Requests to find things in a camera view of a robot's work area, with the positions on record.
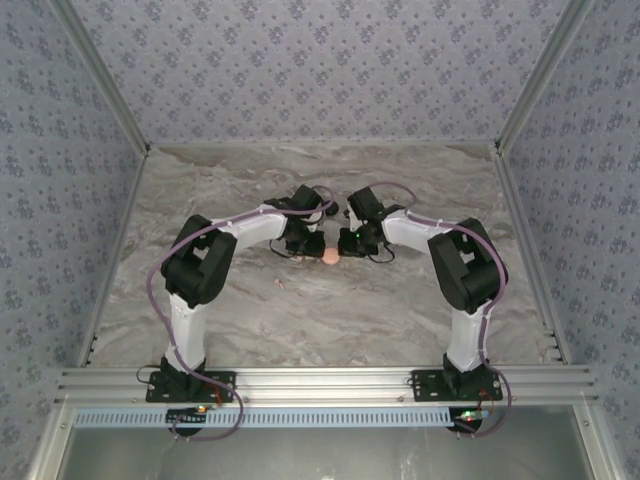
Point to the pink round charging case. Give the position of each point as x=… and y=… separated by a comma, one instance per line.
x=331, y=257

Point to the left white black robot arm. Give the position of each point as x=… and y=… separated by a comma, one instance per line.
x=187, y=330

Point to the black controller board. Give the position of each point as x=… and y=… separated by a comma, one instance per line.
x=185, y=415
x=467, y=422

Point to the grey metal shelf panel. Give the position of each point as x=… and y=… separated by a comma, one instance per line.
x=320, y=455

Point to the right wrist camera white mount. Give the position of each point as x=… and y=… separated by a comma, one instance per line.
x=353, y=218

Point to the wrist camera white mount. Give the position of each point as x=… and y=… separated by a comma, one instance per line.
x=353, y=218
x=314, y=227

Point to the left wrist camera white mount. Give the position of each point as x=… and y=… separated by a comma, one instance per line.
x=314, y=227

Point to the aluminium side rail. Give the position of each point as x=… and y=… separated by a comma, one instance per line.
x=517, y=200
x=123, y=225

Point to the aluminium front rail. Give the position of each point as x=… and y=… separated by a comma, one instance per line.
x=320, y=385

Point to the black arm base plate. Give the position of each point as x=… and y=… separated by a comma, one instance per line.
x=425, y=387
x=227, y=376

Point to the aluminium frame post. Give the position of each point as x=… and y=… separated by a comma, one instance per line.
x=107, y=75
x=538, y=75

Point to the aluminium frame leg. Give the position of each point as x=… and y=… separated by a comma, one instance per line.
x=50, y=445
x=600, y=445

